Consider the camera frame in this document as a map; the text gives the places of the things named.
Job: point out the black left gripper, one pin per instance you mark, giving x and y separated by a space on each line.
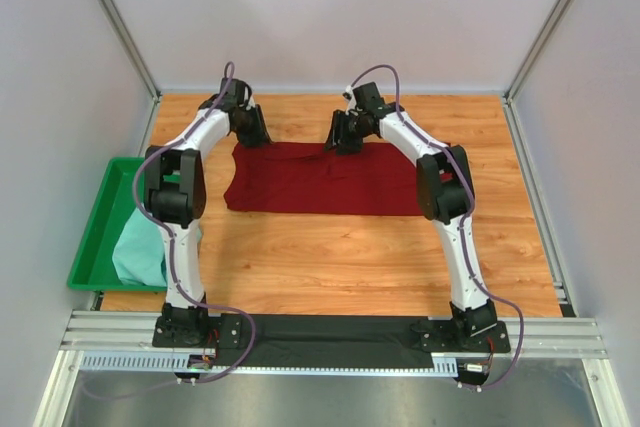
260 134

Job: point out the light teal t-shirt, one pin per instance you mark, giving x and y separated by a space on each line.
139 254

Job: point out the aluminium corner post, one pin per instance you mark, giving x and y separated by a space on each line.
118 24
543 37

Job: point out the right aluminium corner post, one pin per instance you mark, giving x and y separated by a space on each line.
543 37

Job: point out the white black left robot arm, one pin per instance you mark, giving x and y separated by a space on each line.
174 199

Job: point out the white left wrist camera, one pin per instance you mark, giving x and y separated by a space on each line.
249 101

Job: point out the dark red t-shirt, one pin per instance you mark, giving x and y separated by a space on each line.
304 178

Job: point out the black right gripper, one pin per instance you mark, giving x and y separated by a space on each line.
337 135

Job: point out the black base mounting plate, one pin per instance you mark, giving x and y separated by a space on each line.
371 341

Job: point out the aluminium frame rail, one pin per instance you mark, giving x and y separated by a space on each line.
109 331

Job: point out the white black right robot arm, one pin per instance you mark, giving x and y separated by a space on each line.
444 187

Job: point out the green plastic tray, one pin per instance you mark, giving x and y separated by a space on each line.
93 269

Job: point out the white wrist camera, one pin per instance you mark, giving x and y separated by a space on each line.
249 101
352 104

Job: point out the left aluminium corner post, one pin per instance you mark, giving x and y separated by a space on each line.
118 24

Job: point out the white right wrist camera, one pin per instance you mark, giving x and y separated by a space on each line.
352 104

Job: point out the slotted white cable duct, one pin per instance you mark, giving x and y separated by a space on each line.
440 367

